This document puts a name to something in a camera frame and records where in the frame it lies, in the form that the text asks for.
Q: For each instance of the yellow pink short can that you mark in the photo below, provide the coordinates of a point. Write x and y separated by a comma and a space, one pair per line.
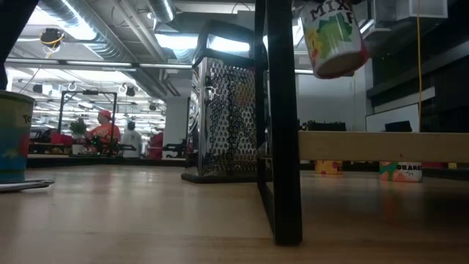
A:
328, 168

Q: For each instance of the Mixed Fruit label tin can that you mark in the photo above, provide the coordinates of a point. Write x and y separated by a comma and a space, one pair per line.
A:
329, 40

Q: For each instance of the Orange label short can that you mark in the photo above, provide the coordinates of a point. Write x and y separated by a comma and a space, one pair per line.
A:
399, 173

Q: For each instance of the Tomato label tin can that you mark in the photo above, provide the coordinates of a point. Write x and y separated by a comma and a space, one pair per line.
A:
14, 139

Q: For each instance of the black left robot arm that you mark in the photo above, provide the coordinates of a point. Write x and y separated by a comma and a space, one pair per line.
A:
11, 29

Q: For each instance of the black background robot arm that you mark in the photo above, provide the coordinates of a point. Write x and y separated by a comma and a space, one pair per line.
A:
177, 150

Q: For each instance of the light wooden shelf board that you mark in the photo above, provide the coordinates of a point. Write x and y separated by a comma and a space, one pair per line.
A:
366, 146

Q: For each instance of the red background chair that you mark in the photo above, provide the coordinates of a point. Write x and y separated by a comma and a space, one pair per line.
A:
157, 144

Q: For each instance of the black ceiling spotlight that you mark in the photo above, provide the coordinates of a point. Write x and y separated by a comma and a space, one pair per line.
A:
152, 106
130, 91
37, 88

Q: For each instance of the black background equipment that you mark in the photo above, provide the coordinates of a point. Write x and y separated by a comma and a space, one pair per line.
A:
324, 127

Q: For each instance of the long ceiling tube light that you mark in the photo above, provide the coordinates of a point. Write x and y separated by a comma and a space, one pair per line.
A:
304, 71
110, 63

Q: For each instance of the person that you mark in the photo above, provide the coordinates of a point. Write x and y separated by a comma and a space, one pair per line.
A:
106, 133
132, 141

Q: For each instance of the green potted plant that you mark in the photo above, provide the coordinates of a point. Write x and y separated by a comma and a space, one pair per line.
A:
78, 128

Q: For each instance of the small black monitor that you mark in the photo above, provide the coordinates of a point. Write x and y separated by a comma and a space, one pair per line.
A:
398, 127

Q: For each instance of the red background box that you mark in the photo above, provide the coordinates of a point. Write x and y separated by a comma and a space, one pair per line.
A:
62, 139

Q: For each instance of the red background object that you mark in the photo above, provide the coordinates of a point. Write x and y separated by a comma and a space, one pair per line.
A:
434, 165

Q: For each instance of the small yellow background object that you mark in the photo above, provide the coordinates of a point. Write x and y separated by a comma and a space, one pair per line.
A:
452, 166

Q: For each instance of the black metal shelf frame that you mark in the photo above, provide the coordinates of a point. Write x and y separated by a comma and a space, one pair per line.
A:
286, 146

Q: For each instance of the silver ventilation duct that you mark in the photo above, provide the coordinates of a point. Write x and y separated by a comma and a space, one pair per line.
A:
106, 49
163, 9

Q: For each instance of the white wall board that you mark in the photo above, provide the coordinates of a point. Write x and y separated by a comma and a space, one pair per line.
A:
392, 113

